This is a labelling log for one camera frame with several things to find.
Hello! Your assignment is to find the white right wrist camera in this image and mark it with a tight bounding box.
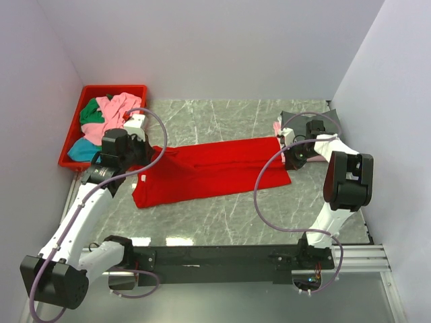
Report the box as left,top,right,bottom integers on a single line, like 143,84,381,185
276,128,295,148

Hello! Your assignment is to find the folded pink t-shirt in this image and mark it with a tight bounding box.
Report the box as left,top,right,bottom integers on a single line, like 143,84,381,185
273,121,325,162

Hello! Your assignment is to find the red plastic bin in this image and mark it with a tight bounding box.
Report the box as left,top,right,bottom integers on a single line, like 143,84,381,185
58,84,147,172

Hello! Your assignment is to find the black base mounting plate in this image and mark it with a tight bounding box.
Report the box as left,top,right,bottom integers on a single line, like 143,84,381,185
120,242,335,285

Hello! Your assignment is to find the folded dark grey t-shirt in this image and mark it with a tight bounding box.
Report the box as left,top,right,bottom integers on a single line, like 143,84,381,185
280,110,344,139

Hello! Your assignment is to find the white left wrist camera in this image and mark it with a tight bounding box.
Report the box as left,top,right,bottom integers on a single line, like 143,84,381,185
123,114,147,141

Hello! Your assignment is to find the aluminium frame rail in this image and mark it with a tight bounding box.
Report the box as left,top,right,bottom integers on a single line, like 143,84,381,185
36,244,392,277

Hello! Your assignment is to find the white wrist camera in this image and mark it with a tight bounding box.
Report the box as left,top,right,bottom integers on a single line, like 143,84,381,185
276,128,295,148
123,114,147,141

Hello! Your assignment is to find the crumpled green t-shirt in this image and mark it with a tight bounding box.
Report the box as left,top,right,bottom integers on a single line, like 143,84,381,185
79,98,104,125

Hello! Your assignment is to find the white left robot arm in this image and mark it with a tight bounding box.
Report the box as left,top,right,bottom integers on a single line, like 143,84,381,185
20,129,154,310

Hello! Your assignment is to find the crumpled pink t-shirt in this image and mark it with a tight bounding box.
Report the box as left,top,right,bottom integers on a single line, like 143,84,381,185
81,92,141,146

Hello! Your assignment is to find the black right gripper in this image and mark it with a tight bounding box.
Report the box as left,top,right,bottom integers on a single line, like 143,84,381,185
281,140,319,171

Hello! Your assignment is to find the crumpled teal t-shirt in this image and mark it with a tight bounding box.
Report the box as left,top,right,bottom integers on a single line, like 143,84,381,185
67,138,101,162

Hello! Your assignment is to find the red t-shirt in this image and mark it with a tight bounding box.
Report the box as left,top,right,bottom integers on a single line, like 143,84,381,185
132,137,291,209

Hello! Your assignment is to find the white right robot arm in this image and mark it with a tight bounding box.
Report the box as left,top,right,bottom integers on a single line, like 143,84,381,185
284,120,374,268

